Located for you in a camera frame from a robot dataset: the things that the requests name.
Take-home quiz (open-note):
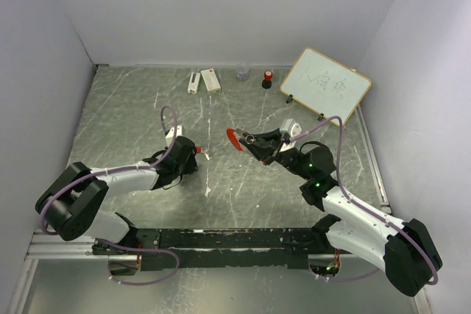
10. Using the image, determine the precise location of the clear paperclip jar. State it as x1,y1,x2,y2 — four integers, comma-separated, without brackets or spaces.
235,63,249,81

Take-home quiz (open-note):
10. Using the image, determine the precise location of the red handled metal key holder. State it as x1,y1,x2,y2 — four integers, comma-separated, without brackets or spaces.
226,127,255,151

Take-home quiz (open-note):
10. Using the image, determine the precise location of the yellow framed whiteboard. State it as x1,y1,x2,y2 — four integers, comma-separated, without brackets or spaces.
280,47,372,123

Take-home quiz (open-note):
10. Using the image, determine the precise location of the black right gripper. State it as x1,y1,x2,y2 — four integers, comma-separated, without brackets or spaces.
241,129,312,180

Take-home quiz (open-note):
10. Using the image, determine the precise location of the white green staple box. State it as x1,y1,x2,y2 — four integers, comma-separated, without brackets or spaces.
200,68,222,94

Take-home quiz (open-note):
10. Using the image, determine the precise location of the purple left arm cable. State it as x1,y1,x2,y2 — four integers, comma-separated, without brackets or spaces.
39,106,181,285

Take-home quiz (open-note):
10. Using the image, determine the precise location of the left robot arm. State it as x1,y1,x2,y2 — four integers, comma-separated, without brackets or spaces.
35,136,201,254

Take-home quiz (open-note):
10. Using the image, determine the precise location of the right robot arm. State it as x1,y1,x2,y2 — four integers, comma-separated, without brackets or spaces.
227,126,443,297

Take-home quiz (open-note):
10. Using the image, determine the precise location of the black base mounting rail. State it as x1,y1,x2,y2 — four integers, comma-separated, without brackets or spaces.
92,227,334,271

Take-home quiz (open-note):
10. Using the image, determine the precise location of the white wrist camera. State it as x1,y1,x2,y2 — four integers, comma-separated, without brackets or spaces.
279,118,302,144
165,124,183,149

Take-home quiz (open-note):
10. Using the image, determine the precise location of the white stapler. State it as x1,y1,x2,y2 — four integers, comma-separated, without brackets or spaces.
187,71,201,95

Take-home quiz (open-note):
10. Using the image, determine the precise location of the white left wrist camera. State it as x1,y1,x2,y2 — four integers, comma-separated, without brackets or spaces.
165,124,183,149

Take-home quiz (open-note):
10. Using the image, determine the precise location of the red black stamp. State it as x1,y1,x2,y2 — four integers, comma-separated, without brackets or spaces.
261,71,273,89

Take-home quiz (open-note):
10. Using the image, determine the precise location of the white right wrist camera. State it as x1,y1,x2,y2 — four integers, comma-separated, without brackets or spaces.
279,118,302,144

